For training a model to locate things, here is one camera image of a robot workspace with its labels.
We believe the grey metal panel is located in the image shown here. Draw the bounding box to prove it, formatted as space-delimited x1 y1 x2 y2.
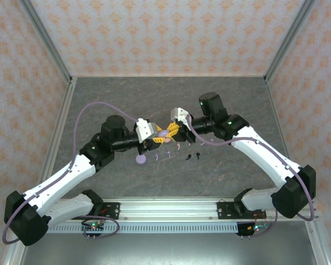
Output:
19 233 321 265

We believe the controller board with LEDs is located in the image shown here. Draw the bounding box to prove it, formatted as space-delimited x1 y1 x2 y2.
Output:
82 220 105 232
244 222 270 234

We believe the white slotted cable duct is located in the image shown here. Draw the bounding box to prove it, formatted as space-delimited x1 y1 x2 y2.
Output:
48 222 239 234

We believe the aluminium frame post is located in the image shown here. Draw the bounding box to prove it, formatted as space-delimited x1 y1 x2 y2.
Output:
18 0 74 83
264 0 318 83

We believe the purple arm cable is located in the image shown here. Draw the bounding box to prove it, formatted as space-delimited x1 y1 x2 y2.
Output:
186 114 316 221
2 102 141 246

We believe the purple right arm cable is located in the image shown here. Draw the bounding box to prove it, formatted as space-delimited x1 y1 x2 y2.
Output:
186 114 316 221

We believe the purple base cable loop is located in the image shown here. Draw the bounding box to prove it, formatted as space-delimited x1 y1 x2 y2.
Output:
241 210 279 239
82 215 120 240

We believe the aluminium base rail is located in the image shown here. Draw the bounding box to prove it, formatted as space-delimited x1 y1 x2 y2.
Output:
71 196 319 222

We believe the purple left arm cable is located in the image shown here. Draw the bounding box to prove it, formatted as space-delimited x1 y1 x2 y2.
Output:
2 102 141 246

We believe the aluminium side frame rail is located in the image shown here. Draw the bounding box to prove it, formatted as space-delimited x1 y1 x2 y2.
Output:
264 76 331 265
2 77 78 265

